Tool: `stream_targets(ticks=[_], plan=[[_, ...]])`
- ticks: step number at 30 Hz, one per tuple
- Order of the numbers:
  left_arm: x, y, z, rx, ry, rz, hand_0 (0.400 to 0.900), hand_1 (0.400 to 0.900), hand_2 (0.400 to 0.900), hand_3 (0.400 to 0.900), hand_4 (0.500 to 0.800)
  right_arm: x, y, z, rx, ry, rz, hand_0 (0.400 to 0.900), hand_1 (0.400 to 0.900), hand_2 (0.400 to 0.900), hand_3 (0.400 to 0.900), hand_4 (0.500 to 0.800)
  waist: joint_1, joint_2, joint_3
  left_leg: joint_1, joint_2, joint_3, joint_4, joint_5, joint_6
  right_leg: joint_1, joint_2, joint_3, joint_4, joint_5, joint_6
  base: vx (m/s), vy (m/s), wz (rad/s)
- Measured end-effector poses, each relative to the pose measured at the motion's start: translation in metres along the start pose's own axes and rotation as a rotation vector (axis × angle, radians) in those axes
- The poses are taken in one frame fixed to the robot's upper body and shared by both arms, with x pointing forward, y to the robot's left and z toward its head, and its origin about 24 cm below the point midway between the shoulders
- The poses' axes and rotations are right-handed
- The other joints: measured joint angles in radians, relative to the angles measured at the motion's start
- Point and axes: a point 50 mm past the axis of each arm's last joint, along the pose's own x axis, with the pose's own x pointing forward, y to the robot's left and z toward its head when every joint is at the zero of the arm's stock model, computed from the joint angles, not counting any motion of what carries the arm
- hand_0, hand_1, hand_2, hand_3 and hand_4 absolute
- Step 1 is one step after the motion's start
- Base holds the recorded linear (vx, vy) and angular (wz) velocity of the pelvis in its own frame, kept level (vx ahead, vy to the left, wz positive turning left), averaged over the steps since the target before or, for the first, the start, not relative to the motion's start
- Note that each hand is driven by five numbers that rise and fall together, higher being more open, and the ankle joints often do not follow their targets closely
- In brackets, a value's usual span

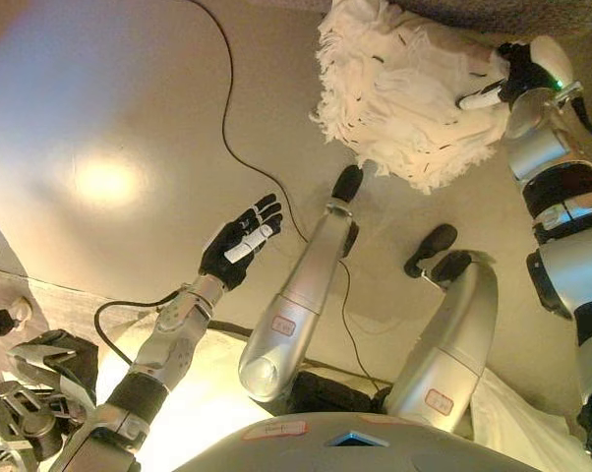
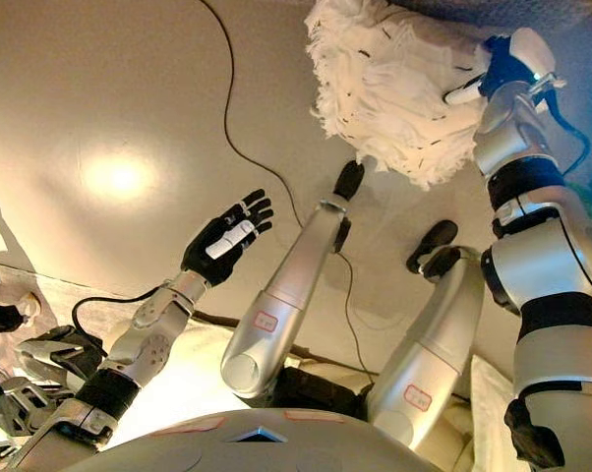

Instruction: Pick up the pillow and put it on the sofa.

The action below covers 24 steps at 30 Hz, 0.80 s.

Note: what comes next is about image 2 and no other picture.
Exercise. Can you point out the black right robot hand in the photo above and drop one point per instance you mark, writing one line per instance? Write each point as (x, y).
(517, 61)

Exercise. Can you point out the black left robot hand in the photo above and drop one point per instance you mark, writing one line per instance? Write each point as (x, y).
(217, 251)

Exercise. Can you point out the white fringed pillow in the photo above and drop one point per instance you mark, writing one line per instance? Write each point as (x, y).
(389, 83)

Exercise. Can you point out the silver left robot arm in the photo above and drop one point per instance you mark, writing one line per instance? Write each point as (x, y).
(138, 344)

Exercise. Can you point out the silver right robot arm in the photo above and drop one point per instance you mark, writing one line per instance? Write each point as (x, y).
(547, 255)

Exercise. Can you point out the silver left robot leg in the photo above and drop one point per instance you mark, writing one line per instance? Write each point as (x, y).
(286, 290)

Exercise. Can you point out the silver robot leg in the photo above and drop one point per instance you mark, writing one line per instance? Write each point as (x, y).
(286, 290)
(433, 344)

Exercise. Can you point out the grey robot torso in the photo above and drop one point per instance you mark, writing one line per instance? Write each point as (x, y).
(256, 447)

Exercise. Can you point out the silver right robot leg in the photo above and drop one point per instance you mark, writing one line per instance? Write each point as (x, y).
(433, 344)

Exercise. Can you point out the white cushion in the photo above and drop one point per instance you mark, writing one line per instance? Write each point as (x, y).
(490, 408)

